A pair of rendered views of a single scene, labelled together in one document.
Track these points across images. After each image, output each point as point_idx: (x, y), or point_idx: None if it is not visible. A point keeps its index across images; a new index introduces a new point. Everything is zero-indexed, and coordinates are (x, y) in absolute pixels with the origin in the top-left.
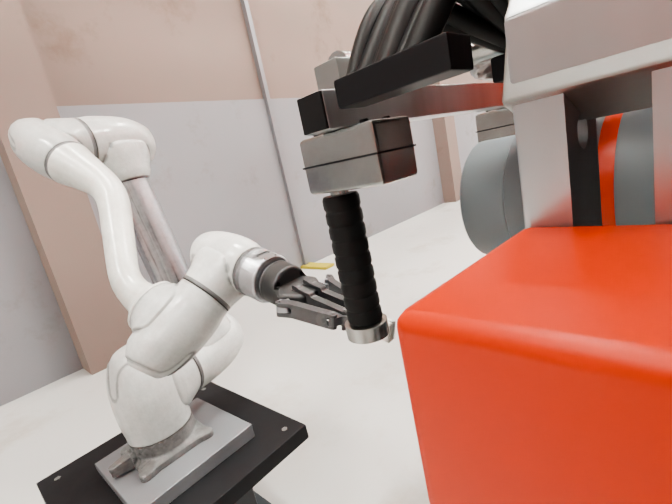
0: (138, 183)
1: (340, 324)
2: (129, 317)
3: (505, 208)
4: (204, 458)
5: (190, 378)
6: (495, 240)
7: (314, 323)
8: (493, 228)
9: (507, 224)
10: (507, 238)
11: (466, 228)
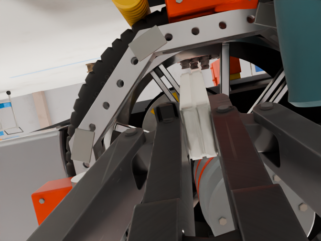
0: None
1: (149, 133)
2: None
3: (200, 207)
4: None
5: None
6: (209, 185)
7: (93, 171)
8: (206, 196)
9: (199, 196)
10: (207, 184)
11: (208, 205)
